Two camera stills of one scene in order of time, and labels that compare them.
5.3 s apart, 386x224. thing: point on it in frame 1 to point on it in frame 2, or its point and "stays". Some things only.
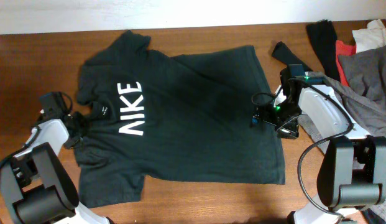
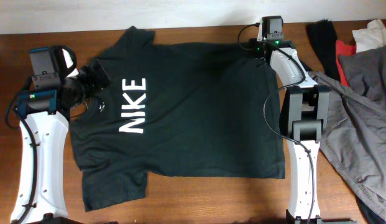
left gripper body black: (82, 126) to (85, 84)
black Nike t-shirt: (186, 116) stays
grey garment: (365, 81) stays
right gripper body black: (283, 117) to (256, 46)
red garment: (344, 49) stays
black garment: (323, 34) stays
